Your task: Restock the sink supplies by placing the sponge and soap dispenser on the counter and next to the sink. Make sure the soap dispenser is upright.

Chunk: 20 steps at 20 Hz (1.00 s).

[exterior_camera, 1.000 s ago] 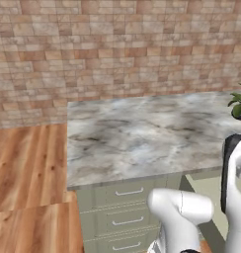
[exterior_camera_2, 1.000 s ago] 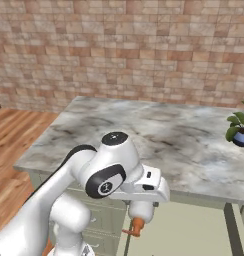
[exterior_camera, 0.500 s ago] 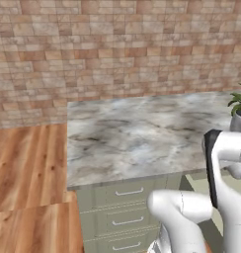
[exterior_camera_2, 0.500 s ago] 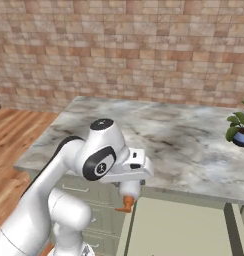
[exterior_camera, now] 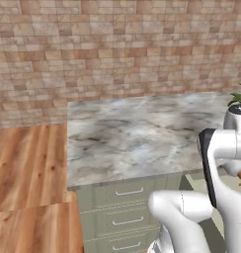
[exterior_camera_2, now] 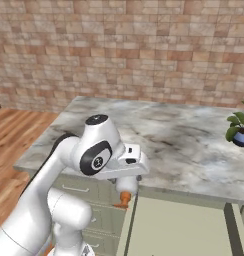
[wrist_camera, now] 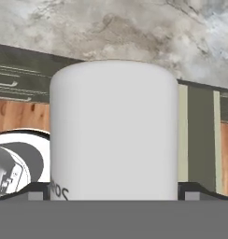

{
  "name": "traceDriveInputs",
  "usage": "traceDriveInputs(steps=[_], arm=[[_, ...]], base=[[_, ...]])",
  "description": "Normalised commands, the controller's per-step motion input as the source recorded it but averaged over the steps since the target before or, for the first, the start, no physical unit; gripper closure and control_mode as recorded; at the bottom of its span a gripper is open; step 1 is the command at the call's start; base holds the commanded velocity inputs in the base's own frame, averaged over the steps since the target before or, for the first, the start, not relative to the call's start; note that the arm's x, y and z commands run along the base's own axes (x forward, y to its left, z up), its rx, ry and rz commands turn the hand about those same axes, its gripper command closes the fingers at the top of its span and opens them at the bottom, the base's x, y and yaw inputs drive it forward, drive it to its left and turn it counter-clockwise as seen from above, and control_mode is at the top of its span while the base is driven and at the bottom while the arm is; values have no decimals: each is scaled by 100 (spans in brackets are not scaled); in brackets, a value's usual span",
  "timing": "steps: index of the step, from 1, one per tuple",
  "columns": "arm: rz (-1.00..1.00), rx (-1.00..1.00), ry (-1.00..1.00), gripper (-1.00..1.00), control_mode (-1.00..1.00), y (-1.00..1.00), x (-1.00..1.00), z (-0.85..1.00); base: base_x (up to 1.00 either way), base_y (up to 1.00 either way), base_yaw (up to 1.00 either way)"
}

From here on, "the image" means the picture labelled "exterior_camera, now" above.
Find green plant in white pot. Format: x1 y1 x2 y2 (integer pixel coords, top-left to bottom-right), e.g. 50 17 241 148
222 82 241 131

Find silver drawer handle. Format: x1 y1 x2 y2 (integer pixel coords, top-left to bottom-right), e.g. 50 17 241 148
115 186 145 198
111 241 142 252
111 215 145 227

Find pale green drawer front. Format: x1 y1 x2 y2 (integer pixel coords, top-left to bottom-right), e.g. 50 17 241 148
93 177 169 208
92 229 160 253
92 205 162 237

